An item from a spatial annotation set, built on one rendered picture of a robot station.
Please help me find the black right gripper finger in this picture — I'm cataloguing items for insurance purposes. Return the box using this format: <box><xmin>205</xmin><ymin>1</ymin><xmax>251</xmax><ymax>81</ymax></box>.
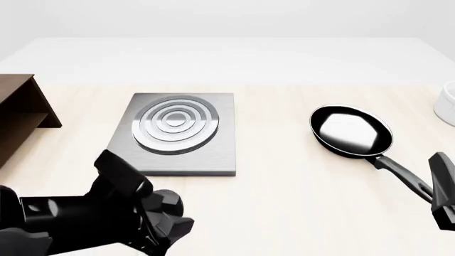
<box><xmin>427</xmin><ymin>151</ymin><xmax>455</xmax><ymax>212</ymax></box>

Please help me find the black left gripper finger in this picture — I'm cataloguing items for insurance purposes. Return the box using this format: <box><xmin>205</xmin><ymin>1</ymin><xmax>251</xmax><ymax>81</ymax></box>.
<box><xmin>161</xmin><ymin>216</ymin><xmax>196</xmax><ymax>251</ymax></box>

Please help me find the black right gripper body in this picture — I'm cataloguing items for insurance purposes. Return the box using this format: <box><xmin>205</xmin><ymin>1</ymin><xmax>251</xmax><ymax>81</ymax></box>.
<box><xmin>430</xmin><ymin>203</ymin><xmax>455</xmax><ymax>232</ymax></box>

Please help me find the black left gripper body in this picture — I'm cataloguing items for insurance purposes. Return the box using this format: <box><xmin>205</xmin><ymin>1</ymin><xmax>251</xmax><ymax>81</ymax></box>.
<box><xmin>132</xmin><ymin>196</ymin><xmax>168</xmax><ymax>255</ymax></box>

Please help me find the round black stove knob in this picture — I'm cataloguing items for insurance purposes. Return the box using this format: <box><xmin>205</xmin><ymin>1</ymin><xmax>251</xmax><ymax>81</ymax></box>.
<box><xmin>153</xmin><ymin>188</ymin><xmax>185</xmax><ymax>218</ymax></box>

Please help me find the flat silver stove plate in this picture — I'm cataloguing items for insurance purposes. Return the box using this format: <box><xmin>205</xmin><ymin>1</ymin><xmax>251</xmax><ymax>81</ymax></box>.
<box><xmin>106</xmin><ymin>92</ymin><xmax>237</xmax><ymax>178</ymax></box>

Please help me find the black frying pan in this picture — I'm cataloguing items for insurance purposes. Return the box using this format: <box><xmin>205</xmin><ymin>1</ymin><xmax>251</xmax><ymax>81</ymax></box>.
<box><xmin>309</xmin><ymin>105</ymin><xmax>435</xmax><ymax>206</ymax></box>

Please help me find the white mug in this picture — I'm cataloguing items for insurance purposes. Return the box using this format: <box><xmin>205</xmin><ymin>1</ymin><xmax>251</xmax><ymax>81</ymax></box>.
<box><xmin>433</xmin><ymin>79</ymin><xmax>455</xmax><ymax>125</ymax></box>

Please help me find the dark brown wooden cabinet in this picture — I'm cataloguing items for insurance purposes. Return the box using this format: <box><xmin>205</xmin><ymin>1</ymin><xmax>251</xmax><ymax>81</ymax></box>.
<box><xmin>0</xmin><ymin>73</ymin><xmax>63</xmax><ymax>169</ymax></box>

